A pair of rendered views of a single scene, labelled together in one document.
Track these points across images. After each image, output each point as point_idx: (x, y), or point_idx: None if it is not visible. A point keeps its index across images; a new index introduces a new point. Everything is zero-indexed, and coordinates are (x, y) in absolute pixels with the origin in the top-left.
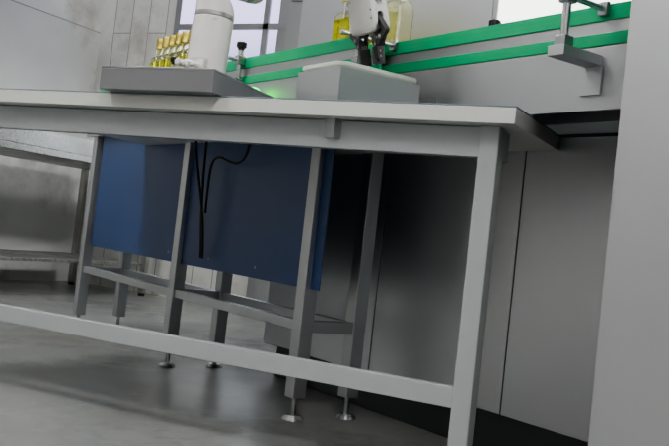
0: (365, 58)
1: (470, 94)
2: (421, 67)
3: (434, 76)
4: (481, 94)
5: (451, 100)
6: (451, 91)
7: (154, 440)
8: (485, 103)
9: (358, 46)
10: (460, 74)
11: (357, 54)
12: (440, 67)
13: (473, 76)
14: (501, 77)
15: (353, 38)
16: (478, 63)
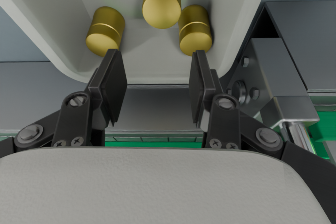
0: (193, 83)
1: (27, 88)
2: (155, 146)
3: None
4: (6, 87)
5: (68, 83)
6: (65, 94)
7: None
8: (4, 77)
9: (214, 103)
10: (40, 117)
11: (293, 130)
12: (106, 141)
13: (13, 112)
14: None
15: (291, 157)
16: (0, 133)
